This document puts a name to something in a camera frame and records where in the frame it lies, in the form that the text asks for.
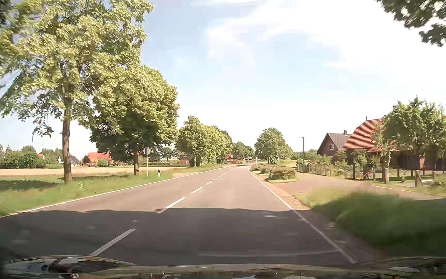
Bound overhanging tree branches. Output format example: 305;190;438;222
376;0;446;47

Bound round road sign on post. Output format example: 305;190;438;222
143;146;152;177

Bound road markings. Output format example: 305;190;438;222
0;166;357;265

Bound red roofed farm building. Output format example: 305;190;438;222
87;152;113;167

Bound dark brick gabled house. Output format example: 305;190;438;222
317;131;351;157

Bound pale grain field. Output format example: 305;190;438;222
0;166;187;177

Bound wooden post fence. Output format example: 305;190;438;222
297;162;446;187

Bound group of distant trees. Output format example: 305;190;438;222
0;143;64;169

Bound white house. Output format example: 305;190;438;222
57;155;81;167

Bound car's own bonnet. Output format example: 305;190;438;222
3;255;446;279

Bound low green bush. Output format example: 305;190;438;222
251;164;297;181

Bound reddish paved side path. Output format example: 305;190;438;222
264;172;444;201

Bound round leafy tree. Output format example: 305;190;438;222
254;128;294;165

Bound tall leafy tree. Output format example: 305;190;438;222
0;0;154;185

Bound red tiled roof house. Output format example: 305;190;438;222
341;116;446;172

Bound grass verge with bushes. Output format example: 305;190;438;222
297;172;446;257

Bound broad leafy tree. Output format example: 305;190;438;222
90;65;180;176

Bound grey asphalt road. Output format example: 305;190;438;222
0;165;386;268

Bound row of trees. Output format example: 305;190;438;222
175;115;255;167

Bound trees before house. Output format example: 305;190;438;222
374;96;446;171

